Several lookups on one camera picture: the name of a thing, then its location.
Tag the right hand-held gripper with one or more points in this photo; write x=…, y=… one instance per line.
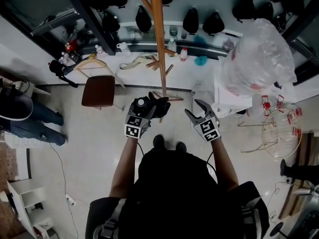
x=208, y=131

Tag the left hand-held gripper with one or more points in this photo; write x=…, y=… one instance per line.
x=133, y=127

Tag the black umbrella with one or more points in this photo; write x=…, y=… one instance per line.
x=162, y=107

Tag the wooden coat stand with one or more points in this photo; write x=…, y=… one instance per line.
x=159, y=34

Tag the person's left forearm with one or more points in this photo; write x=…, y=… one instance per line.
x=123, y=168

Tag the person's right forearm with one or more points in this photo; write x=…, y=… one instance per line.
x=224, y=165

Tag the person's left black shoe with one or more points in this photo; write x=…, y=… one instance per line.
x=158, y=141

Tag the person's black shoe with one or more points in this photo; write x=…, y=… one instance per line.
x=158, y=141
x=181, y=147

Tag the person's right black shoe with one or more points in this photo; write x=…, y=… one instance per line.
x=181, y=147

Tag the small white waste bin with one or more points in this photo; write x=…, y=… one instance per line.
x=241, y=112

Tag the white low ledge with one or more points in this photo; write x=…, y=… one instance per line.
x=192, y=76

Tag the wooden chair brown seat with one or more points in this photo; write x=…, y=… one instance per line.
x=98, y=91

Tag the beige tote bag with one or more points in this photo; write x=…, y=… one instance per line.
x=134, y=63

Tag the teal fluffy duster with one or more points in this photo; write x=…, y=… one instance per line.
x=201, y=60

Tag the white bottle red cap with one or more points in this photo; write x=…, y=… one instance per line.
x=183, y=55

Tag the white shaker bottle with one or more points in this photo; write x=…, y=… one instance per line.
x=124, y=49

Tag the clear bottle green label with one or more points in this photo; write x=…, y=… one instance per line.
x=171, y=46

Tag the small clear bottle red label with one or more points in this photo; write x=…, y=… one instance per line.
x=99, y=50

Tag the dark blue cloth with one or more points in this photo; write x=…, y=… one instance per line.
x=277, y=84

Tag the dark cup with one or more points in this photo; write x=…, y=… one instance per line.
x=184, y=35

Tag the person's black clothes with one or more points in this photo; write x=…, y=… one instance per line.
x=174, y=195

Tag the glass jar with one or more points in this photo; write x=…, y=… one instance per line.
x=173, y=31

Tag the row of black hanging pouches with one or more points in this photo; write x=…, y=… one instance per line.
x=190, y=21

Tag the red container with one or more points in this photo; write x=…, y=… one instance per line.
x=71, y=46

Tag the black framed glass cabinet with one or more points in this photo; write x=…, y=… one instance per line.
x=89, y=21
x=309, y=71

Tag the small white cabinet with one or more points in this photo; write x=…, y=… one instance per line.
x=40, y=89

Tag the wooden platform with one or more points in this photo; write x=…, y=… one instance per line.
x=305, y=146

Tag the white power strip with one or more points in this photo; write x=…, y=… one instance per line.
x=70, y=200

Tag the gray white device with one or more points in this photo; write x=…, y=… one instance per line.
x=302, y=192

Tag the black office chair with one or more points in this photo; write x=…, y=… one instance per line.
x=15, y=103

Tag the white open shelf unit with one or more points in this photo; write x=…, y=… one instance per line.
x=32, y=190

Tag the black round stool base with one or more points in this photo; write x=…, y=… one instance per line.
x=277, y=230

